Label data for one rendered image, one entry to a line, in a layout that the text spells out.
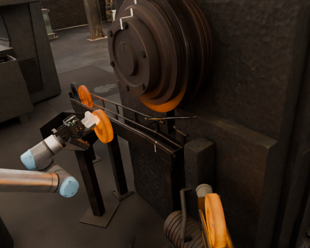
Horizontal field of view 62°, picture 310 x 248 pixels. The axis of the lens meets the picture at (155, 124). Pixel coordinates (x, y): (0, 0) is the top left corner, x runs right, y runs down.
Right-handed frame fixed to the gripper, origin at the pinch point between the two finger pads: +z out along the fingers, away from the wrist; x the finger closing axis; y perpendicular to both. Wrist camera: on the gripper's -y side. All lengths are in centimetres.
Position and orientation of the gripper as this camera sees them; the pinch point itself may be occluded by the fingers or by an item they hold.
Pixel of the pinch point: (100, 117)
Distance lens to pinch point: 118.7
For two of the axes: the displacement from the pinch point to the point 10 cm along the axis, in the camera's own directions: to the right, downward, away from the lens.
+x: -5.9, -3.3, 7.3
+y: -3.0, -7.5, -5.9
